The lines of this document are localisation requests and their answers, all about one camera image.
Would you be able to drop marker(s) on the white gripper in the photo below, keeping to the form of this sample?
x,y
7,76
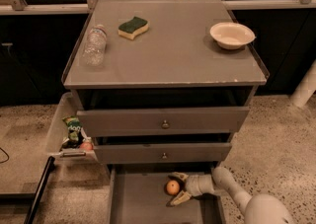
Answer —
x,y
197,185

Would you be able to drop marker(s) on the orange fruit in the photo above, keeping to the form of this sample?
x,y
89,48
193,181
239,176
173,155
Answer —
x,y
172,187

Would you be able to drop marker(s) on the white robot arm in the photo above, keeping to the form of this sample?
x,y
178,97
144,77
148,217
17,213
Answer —
x,y
270,175

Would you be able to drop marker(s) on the grey bottom drawer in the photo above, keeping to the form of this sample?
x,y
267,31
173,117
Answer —
x,y
138,196

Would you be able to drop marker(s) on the grey drawer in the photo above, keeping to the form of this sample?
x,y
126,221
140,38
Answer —
x,y
162,153
136,122
138,196

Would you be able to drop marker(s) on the grey top drawer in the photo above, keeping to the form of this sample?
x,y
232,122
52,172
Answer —
x,y
136,122

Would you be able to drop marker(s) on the grey middle drawer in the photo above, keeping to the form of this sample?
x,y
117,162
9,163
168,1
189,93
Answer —
x,y
162,153

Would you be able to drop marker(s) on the grey drawer cabinet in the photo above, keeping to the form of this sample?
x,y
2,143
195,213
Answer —
x,y
174,64

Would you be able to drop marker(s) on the small red fruit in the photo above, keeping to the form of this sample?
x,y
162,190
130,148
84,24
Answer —
x,y
87,146

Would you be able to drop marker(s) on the green snack bag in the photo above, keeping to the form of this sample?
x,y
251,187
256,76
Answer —
x,y
74,128

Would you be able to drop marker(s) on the clear plastic side bin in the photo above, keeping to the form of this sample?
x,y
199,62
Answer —
x,y
58,132

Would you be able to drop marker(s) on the white paper bowl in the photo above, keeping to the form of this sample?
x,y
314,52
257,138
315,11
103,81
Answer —
x,y
231,35

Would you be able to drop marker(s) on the black floor bar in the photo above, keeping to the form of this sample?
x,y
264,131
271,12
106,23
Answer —
x,y
49,166

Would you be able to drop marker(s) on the clear plastic water bottle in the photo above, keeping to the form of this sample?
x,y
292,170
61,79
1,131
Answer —
x,y
95,46

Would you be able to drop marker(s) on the green yellow sponge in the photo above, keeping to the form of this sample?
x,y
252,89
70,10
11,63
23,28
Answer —
x,y
133,28

